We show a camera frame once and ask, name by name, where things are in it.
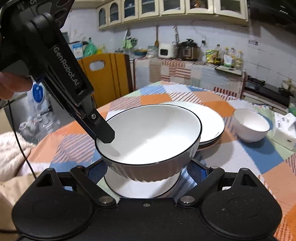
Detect white plate with sun print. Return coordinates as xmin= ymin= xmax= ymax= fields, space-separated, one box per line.
xmin=172 ymin=101 xmax=225 ymax=147

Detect yellow green snack packet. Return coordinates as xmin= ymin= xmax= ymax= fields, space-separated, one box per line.
xmin=205 ymin=50 xmax=220 ymax=64

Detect blue white carton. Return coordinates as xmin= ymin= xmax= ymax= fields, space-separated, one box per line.
xmin=69 ymin=42 xmax=84 ymax=58

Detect white fluffy towel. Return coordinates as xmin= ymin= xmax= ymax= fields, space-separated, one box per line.
xmin=0 ymin=132 xmax=35 ymax=182

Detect beige cloth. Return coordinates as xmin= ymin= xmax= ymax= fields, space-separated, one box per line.
xmin=0 ymin=174 xmax=36 ymax=233

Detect striped counter cloth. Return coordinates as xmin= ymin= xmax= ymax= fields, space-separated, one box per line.
xmin=134 ymin=58 xmax=245 ymax=99

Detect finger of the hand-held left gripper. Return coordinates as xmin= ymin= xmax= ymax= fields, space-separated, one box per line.
xmin=76 ymin=97 xmax=115 ymax=144

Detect black cable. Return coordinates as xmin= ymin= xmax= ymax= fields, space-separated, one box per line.
xmin=8 ymin=99 xmax=37 ymax=180

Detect green hanging cloth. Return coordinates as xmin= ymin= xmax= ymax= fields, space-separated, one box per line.
xmin=121 ymin=38 xmax=138 ymax=50

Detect cream wall cabinets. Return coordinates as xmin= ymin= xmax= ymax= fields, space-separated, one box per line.
xmin=97 ymin=0 xmax=249 ymax=30

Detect black pressure cooker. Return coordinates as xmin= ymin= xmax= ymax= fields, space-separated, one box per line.
xmin=178 ymin=39 xmax=199 ymax=62

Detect white tissue pack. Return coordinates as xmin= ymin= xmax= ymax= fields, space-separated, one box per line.
xmin=270 ymin=112 xmax=296 ymax=152

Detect black gas stove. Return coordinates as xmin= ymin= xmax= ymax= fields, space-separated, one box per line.
xmin=244 ymin=75 xmax=290 ymax=106

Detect white label oil bottle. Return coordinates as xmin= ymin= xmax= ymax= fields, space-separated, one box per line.
xmin=222 ymin=47 xmax=233 ymax=67

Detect black edged cutting board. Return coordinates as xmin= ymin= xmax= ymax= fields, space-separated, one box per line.
xmin=215 ymin=65 xmax=242 ymax=75

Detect white ribbed bowl black rim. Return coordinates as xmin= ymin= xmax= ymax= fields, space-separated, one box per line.
xmin=95 ymin=104 xmax=203 ymax=182
xmin=232 ymin=108 xmax=271 ymax=143
xmin=104 ymin=166 xmax=182 ymax=198

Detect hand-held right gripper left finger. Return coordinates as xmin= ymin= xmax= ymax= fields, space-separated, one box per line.
xmin=33 ymin=161 xmax=117 ymax=208

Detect white rice cooker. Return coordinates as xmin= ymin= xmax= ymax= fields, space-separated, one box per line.
xmin=158 ymin=42 xmax=177 ymax=59

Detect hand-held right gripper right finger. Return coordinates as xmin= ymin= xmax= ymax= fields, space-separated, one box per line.
xmin=177 ymin=160 xmax=265 ymax=208

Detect cream cooking pot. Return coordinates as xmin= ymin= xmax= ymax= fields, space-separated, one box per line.
xmin=279 ymin=79 xmax=296 ymax=93

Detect white pink bunny plate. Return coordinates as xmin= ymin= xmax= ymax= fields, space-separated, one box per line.
xmin=196 ymin=137 xmax=222 ymax=152

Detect green plastic bag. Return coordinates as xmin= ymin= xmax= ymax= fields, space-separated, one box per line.
xmin=83 ymin=39 xmax=97 ymax=57

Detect person's left hand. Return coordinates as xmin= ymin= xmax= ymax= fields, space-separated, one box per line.
xmin=0 ymin=71 xmax=33 ymax=100

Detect white bag with blue label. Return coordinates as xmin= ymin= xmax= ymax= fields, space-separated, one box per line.
xmin=20 ymin=79 xmax=67 ymax=142

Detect yellow cooking oil bottle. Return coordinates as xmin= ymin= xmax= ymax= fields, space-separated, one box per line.
xmin=235 ymin=50 xmax=244 ymax=69

